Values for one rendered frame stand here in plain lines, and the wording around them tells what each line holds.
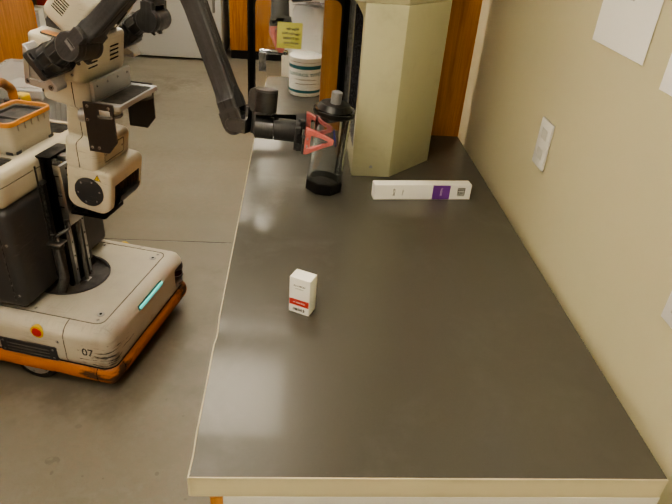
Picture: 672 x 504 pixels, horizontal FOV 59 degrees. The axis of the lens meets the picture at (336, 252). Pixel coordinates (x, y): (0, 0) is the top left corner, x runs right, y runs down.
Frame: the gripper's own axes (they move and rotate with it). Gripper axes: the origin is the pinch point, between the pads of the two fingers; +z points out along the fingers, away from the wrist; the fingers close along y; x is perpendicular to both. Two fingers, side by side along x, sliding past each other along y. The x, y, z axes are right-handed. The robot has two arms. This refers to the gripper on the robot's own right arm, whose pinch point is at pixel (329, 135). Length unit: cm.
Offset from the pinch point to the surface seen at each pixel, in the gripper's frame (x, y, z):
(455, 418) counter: 12, -83, 20
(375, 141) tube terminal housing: 4.2, 10.0, 13.8
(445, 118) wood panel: 8, 47, 42
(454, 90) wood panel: -2, 47, 43
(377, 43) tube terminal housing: -22.2, 10.6, 9.7
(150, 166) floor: 122, 216, -98
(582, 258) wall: 1, -47, 51
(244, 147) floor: 119, 258, -40
